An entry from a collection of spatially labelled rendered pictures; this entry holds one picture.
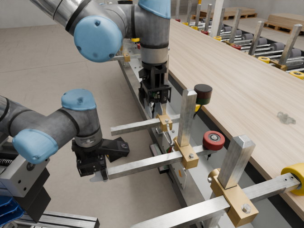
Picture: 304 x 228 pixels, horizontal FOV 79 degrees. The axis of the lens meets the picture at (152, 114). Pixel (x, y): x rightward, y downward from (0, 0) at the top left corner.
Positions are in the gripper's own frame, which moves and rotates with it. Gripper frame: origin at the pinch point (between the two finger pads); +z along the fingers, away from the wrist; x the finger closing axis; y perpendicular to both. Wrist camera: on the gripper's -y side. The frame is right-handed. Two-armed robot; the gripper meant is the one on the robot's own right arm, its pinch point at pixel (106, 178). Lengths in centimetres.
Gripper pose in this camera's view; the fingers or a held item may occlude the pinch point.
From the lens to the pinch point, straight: 71.7
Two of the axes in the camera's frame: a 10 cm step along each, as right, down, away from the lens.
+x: 3.0, 5.7, -7.6
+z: 0.0, 8.0, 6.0
